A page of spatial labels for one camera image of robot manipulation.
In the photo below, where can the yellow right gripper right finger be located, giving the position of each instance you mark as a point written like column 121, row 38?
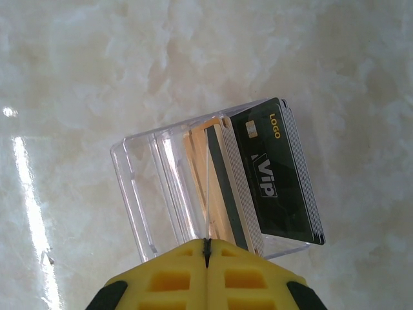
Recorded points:
column 255, row 284

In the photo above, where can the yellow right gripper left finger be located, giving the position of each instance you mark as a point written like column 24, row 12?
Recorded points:
column 161, row 284

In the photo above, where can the stack of VIP cards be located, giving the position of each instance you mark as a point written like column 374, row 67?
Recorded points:
column 284, row 193

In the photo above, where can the clear acrylic card box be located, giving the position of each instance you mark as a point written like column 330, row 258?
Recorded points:
column 145, row 181

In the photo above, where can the gold card with black stripe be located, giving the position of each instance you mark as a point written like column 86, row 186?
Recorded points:
column 222, row 181

